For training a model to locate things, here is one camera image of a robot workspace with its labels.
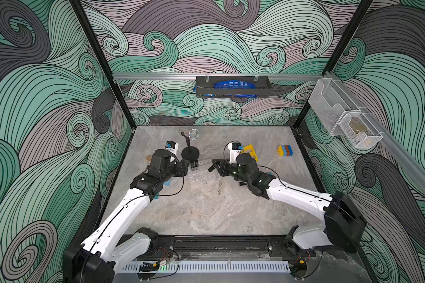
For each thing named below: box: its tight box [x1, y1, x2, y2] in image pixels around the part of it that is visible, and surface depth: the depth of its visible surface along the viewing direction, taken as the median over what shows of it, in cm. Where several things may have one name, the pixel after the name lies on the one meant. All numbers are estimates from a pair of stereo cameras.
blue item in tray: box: [203, 80, 258, 98], surface depth 94 cm
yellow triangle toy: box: [240, 143, 259, 163], surface depth 108 cm
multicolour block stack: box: [276, 145, 294, 157], surface depth 109 cm
